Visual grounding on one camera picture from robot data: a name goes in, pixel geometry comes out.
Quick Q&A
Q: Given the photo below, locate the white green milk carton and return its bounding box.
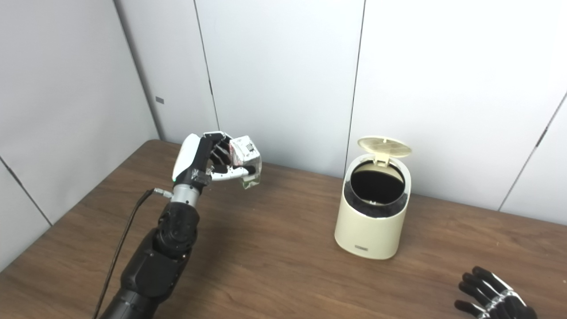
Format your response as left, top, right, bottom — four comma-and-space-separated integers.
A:
229, 136, 262, 190

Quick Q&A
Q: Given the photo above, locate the cream round bin lid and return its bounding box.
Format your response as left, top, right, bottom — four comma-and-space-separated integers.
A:
357, 136, 412, 167

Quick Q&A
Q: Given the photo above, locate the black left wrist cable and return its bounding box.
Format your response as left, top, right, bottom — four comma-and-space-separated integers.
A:
92, 188, 173, 319

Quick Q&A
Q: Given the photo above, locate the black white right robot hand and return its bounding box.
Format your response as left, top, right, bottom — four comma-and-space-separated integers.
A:
454, 266, 539, 319

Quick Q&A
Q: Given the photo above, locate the cream-colored desktop bin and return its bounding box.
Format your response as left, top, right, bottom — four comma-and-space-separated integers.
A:
334, 136, 412, 260

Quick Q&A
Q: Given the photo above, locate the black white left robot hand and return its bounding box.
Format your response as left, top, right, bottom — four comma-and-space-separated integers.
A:
172, 132, 263, 195

